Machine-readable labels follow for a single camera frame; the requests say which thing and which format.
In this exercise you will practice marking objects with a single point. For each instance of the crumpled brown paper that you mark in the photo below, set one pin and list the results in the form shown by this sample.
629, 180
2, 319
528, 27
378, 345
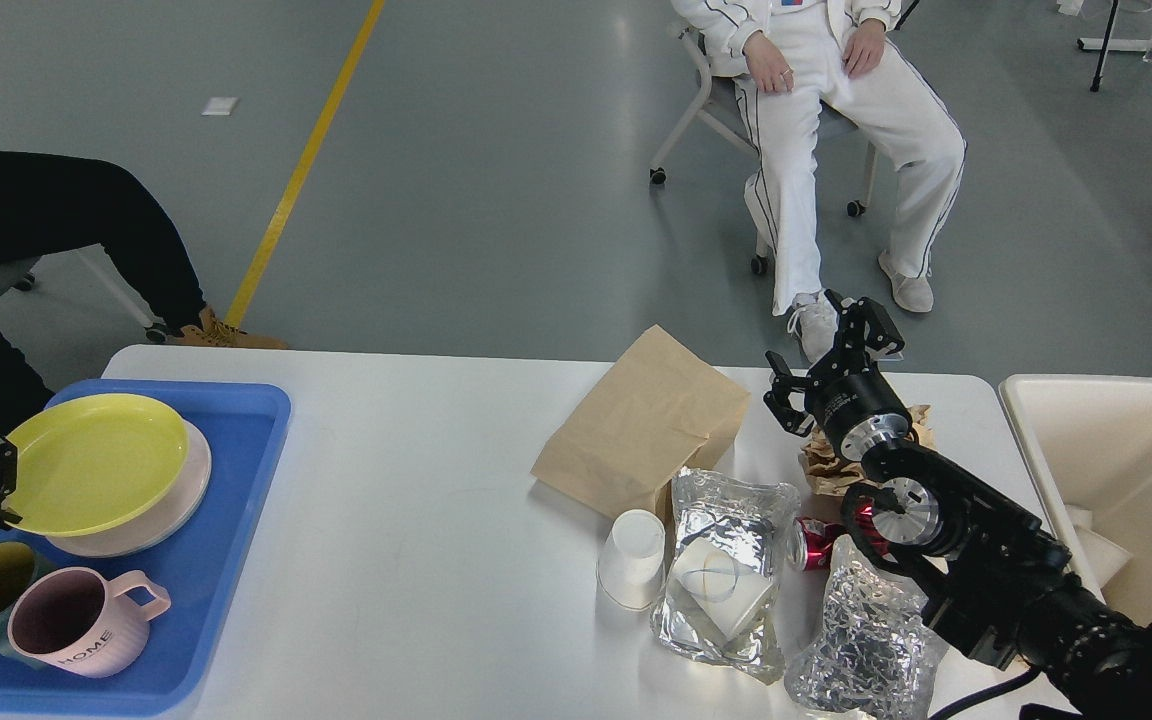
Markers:
829, 474

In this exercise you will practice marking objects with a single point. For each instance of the silver foil pouch with paper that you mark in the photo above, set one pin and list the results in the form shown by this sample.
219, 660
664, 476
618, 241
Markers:
717, 604

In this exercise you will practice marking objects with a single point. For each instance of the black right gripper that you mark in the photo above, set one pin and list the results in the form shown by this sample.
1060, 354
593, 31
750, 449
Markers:
856, 412

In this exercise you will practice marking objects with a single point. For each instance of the yellow round plastic plate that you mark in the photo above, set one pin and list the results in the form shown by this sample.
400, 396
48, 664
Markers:
94, 462

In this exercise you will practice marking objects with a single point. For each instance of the person in white tracksuit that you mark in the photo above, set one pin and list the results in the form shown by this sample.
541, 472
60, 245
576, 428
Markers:
790, 60

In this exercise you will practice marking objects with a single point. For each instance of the white stand base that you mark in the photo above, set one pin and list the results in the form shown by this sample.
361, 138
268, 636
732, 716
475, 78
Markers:
1109, 40

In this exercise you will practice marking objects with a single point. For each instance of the pink ribbed mug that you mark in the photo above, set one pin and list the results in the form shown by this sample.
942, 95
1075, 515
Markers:
85, 624

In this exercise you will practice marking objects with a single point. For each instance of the beige plastic bin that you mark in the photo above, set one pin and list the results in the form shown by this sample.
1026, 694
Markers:
1087, 440

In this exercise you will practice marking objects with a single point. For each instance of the white wheeled chair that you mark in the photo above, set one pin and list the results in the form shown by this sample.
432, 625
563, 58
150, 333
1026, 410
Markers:
714, 105

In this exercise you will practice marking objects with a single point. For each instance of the person in black trousers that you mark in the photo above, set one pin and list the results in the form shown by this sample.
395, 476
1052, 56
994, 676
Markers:
52, 203

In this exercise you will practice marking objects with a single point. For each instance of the blue plastic tray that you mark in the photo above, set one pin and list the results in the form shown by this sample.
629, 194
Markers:
199, 565

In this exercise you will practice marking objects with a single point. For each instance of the white paper cup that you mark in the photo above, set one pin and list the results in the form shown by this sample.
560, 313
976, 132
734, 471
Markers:
629, 565

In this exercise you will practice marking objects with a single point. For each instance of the crumpled silver foil bag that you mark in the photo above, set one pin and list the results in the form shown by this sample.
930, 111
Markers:
872, 652

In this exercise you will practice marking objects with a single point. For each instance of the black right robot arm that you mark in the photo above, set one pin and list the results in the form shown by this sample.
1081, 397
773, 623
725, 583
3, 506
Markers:
998, 587

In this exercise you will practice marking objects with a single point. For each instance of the crushed red soda can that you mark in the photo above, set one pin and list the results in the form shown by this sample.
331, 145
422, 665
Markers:
810, 541

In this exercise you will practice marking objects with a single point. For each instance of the brown paper bag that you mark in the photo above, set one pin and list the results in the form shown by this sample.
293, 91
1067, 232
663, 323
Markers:
659, 409

